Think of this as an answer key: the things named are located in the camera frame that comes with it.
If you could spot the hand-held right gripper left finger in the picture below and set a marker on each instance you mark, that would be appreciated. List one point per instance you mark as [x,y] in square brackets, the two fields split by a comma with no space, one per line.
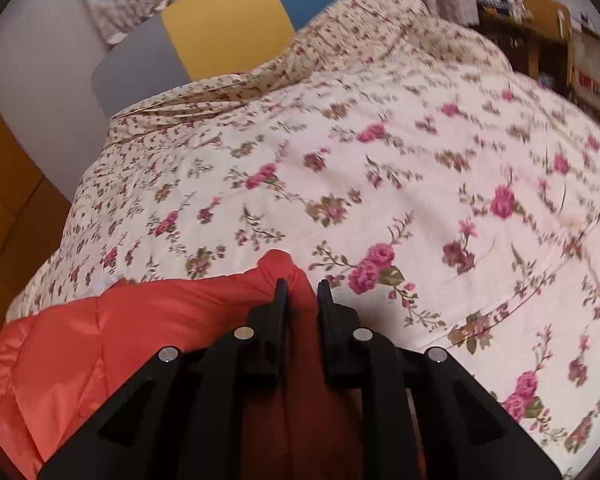
[272,330]

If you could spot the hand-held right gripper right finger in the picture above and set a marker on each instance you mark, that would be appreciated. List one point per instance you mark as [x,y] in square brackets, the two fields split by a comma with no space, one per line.
[337,340]

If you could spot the orange quilted jacket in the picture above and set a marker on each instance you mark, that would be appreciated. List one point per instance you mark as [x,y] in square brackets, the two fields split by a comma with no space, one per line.
[105,350]

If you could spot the floral quilt bed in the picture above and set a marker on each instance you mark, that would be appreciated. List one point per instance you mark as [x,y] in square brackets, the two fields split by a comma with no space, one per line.
[380,185]

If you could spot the wooden wardrobe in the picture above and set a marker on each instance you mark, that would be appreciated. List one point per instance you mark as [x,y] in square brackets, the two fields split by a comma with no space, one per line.
[5,185]

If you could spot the grey yellow blue headboard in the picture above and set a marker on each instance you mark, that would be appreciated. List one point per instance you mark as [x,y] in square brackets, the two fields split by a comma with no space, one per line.
[220,25]

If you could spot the wooden desk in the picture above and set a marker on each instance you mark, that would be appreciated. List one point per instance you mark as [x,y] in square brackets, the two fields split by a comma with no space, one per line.
[500,35]

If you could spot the short patterned curtain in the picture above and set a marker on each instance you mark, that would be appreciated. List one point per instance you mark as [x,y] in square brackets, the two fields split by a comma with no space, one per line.
[125,0]

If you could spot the wooden shelf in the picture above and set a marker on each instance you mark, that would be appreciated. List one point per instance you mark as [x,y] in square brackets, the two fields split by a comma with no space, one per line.
[595,80]

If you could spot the wooden chair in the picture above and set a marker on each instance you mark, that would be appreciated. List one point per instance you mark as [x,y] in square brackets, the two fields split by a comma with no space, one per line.
[545,25]

